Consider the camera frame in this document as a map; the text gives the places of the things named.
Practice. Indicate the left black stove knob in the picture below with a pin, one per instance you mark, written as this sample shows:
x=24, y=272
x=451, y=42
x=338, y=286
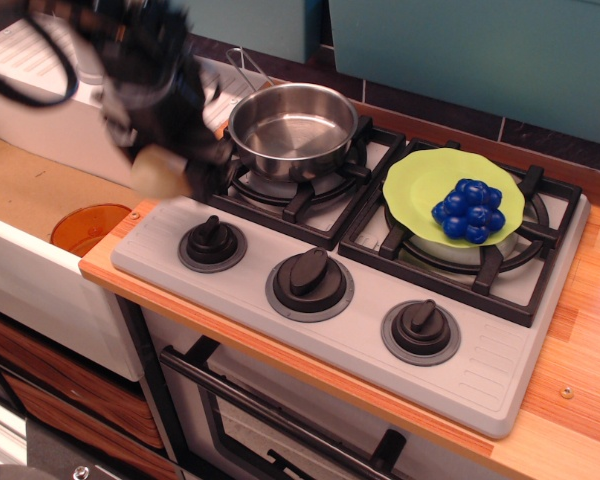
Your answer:
x=212, y=246

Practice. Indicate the black stove knob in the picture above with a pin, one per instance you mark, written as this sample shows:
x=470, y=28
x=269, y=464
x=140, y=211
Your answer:
x=421, y=333
x=212, y=246
x=310, y=287

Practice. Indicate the left black burner grate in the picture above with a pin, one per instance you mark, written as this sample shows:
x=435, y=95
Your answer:
x=319, y=211

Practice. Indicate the wood grain drawer front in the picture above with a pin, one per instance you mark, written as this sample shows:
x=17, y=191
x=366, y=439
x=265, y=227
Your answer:
x=82, y=400

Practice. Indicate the black burner grate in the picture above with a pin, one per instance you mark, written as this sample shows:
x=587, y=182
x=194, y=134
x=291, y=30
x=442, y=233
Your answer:
x=319, y=211
x=517, y=280

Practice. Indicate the beige toy potato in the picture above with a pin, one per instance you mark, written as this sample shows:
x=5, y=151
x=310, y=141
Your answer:
x=159, y=174

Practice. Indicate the black oven door handle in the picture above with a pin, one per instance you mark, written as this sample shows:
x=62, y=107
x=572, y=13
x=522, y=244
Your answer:
x=192, y=366

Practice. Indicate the grey toy stove top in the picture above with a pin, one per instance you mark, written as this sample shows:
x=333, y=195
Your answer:
x=481, y=387

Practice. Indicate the stainless steel pot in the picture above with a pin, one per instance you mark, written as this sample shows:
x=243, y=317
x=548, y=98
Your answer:
x=293, y=132

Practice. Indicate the lime green plate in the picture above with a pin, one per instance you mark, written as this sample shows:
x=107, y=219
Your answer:
x=416, y=183

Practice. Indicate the blue blueberry cluster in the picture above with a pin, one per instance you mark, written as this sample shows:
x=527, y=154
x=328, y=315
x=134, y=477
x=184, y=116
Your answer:
x=470, y=212

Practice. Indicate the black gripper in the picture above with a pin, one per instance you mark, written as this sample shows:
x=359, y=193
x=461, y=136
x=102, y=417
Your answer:
x=162, y=103

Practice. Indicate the middle black stove knob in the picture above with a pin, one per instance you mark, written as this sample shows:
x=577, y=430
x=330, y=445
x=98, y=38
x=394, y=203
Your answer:
x=310, y=287

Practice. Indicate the right black burner grate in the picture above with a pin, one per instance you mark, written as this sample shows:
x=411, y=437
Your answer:
x=517, y=280

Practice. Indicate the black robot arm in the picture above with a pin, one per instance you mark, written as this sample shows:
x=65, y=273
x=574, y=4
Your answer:
x=150, y=28

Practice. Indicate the white toy sink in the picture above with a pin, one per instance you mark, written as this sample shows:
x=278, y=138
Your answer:
x=54, y=161

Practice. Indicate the orange plastic cup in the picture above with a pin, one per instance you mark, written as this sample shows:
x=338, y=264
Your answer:
x=82, y=229

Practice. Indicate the left teal wall cabinet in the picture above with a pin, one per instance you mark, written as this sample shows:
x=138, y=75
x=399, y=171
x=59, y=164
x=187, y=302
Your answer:
x=287, y=29

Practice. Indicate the right black stove knob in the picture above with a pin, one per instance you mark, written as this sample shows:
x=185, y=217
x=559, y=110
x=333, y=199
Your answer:
x=421, y=333

